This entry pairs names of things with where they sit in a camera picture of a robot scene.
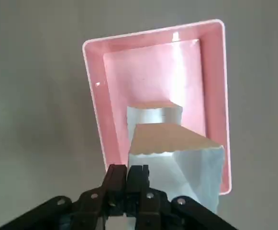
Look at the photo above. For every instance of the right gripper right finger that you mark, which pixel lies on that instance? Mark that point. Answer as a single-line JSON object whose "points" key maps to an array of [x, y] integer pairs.
{"points": [[153, 208]]}

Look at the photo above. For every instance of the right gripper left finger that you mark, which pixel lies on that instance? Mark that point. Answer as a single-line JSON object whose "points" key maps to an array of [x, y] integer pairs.
{"points": [[91, 208]]}

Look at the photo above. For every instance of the pink plastic tray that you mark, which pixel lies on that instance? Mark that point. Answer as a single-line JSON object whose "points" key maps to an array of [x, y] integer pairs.
{"points": [[153, 72]]}

